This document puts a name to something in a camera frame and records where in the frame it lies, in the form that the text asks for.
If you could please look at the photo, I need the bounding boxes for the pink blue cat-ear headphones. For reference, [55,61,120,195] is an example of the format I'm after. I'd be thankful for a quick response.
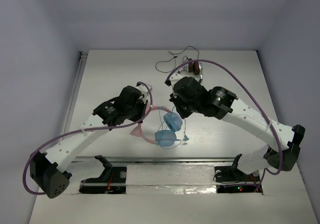
[130,104,185,149]

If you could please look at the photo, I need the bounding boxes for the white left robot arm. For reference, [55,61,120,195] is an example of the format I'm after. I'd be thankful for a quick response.
[22,82,153,198]

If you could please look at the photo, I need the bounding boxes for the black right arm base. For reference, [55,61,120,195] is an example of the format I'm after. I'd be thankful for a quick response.
[212,154,263,193]

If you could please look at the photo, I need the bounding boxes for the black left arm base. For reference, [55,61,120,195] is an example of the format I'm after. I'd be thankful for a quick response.
[79,155,127,194]

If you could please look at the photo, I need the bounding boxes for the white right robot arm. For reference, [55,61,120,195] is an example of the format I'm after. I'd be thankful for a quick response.
[165,74,306,180]

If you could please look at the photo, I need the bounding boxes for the brown silver headphones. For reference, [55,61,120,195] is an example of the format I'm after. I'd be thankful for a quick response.
[178,56,204,84]

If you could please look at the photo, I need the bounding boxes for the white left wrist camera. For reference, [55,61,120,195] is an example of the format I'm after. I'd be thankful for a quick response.
[136,82,153,97]

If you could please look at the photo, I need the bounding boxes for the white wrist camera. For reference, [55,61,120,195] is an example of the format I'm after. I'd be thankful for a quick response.
[136,82,153,97]
[164,74,184,88]

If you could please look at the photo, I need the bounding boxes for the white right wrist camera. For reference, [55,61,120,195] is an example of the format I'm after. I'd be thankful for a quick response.
[164,74,184,88]

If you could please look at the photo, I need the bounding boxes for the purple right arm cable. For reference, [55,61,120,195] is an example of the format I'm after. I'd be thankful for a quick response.
[166,59,285,192]

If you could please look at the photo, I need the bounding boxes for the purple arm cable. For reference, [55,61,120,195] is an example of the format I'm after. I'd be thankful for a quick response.
[22,81,154,195]
[166,59,285,192]

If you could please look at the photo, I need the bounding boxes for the aluminium rail front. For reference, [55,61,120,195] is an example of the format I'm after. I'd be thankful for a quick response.
[72,155,241,165]

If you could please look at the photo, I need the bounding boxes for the aluminium rail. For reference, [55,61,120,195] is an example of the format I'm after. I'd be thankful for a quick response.
[60,51,89,134]
[72,155,241,165]

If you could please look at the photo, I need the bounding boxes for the aluminium rail left side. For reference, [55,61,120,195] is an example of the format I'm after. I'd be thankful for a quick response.
[60,51,89,134]

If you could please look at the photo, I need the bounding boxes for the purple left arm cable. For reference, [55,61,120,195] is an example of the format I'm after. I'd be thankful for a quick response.
[22,81,154,195]

